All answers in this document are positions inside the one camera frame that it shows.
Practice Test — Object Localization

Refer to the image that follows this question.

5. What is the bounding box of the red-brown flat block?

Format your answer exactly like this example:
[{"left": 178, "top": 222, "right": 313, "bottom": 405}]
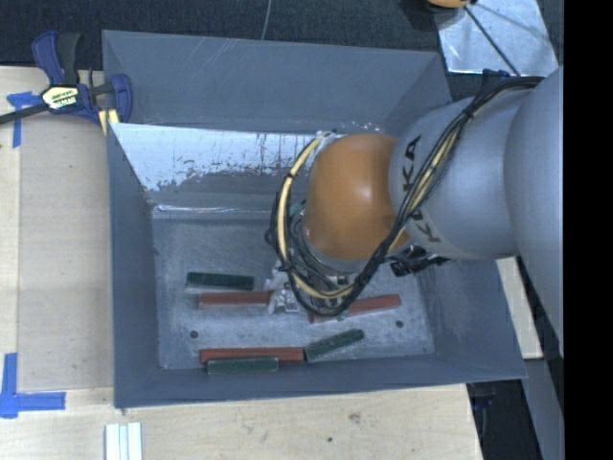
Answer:
[
  {"left": 198, "top": 346, "right": 307, "bottom": 366},
  {"left": 196, "top": 289, "right": 276, "bottom": 311},
  {"left": 307, "top": 293, "right": 403, "bottom": 325}
]

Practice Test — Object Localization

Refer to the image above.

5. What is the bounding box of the dark green flat block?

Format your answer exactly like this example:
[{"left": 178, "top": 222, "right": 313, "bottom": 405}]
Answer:
[
  {"left": 304, "top": 328, "right": 367, "bottom": 363},
  {"left": 185, "top": 271, "right": 256, "bottom": 292}
]

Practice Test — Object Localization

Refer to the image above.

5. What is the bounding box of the grey metal bin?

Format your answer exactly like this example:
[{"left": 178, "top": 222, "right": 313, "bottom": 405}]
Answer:
[{"left": 101, "top": 30, "right": 530, "bottom": 409}]

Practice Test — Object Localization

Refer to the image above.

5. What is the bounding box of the pale wood flat board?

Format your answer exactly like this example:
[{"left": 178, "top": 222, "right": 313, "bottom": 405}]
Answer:
[{"left": 16, "top": 113, "right": 116, "bottom": 394}]

